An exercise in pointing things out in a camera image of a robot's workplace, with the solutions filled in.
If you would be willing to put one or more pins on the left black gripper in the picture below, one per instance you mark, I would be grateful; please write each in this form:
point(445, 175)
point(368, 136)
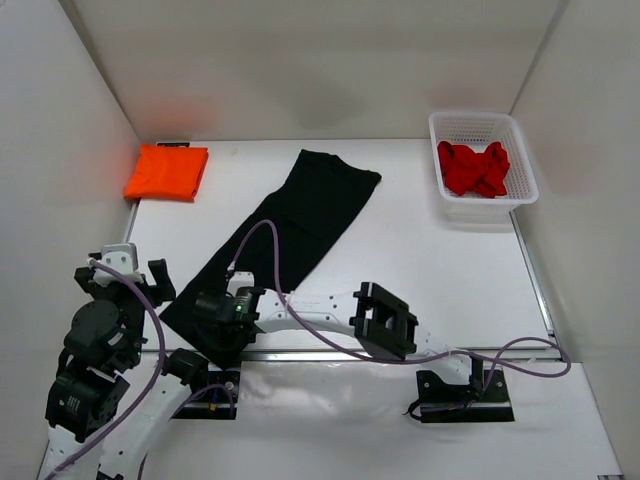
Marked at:
point(162, 288)

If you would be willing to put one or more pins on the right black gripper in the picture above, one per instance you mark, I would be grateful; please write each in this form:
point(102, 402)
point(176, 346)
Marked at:
point(226, 332)

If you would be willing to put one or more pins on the black t shirt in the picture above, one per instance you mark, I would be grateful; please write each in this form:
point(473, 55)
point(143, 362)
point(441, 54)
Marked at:
point(280, 243)

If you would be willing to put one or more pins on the orange t shirt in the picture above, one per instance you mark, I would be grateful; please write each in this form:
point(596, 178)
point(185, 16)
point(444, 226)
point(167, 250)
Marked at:
point(167, 173)

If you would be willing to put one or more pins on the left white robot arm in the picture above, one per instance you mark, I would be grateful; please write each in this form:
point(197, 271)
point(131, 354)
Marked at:
point(90, 436)

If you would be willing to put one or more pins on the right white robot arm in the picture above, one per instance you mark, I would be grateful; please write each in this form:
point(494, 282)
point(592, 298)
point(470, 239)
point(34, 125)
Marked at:
point(378, 320)

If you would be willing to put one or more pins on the dark label sticker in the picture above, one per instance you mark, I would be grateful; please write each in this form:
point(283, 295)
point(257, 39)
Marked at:
point(173, 144)

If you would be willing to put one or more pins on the red t shirt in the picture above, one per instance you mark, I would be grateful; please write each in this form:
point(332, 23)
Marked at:
point(466, 171)

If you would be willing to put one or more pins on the white plastic basket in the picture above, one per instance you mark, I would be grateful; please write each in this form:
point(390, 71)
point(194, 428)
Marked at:
point(477, 131)

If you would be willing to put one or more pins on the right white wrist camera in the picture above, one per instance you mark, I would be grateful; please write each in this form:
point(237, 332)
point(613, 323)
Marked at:
point(239, 280)

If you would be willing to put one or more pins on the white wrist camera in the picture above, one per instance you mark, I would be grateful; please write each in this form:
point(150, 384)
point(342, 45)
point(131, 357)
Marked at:
point(121, 257)
point(239, 280)

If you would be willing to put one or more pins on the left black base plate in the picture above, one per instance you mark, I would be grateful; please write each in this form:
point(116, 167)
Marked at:
point(214, 398)

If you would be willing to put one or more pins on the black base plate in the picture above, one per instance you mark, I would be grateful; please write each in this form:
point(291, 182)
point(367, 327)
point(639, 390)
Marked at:
point(480, 401)
point(214, 398)

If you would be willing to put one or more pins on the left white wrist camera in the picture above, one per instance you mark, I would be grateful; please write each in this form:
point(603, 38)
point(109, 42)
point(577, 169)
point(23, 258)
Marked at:
point(121, 257)

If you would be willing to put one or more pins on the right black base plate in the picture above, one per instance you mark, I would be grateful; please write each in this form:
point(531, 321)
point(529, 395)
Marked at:
point(480, 401)

